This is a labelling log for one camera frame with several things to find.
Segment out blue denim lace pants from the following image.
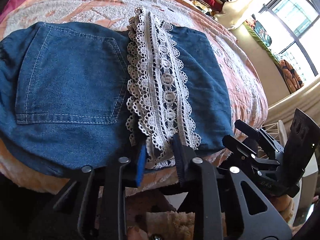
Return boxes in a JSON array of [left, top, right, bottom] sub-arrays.
[[1, 8, 233, 177]]

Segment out window with black frame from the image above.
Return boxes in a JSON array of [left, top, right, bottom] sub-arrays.
[[258, 0, 319, 83]]

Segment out green edged windowsill cloth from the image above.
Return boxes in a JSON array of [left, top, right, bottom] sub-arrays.
[[244, 12, 304, 93]]

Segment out fluffy beige left sleeve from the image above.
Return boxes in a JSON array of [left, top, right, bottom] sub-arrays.
[[127, 211, 195, 239]]

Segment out peach white patterned blanket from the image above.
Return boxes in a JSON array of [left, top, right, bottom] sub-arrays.
[[0, 0, 270, 196]]

